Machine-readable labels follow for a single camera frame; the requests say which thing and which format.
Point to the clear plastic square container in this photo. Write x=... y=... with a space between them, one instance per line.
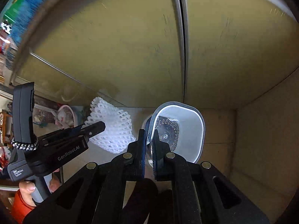
x=179 y=125

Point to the white foam fruit net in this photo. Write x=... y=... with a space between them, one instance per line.
x=118 y=126

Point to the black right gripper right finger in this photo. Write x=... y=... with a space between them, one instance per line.
x=169 y=166

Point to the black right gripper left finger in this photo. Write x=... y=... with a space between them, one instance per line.
x=111 y=179

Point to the pink basket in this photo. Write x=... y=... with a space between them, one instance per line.
x=65 y=117

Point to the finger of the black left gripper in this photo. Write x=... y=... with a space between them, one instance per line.
x=88 y=131

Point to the person's left hand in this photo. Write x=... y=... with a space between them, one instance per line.
x=26 y=188

